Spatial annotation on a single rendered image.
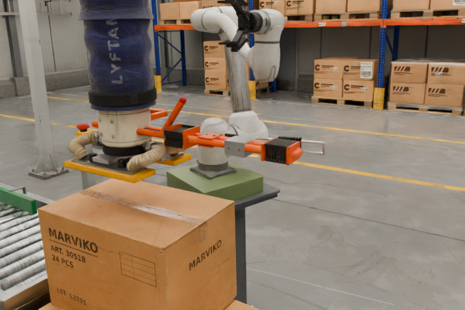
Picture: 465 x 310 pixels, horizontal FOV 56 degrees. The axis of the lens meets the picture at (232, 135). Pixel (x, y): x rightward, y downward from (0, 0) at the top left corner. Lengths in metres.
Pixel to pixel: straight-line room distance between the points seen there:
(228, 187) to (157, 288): 0.78
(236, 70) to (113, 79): 0.98
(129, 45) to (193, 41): 10.58
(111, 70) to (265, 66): 0.63
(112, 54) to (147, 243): 0.59
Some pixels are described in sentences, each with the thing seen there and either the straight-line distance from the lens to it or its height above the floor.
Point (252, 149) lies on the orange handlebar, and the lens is 1.21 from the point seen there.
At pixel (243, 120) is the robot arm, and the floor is 1.10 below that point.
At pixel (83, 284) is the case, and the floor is 0.70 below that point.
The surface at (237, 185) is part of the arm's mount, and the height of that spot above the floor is 0.83.
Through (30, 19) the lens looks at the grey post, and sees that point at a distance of 5.07.
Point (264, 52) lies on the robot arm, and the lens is 1.75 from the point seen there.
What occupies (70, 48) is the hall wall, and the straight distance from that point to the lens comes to 12.98.
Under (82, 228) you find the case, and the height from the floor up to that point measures 0.92.
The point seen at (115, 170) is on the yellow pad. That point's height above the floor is 1.13.
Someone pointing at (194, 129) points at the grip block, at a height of 1.26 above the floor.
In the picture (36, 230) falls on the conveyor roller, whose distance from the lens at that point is 2.59.
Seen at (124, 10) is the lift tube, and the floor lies 1.63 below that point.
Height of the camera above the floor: 1.57
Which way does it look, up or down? 14 degrees down
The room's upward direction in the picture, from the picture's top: 1 degrees counter-clockwise
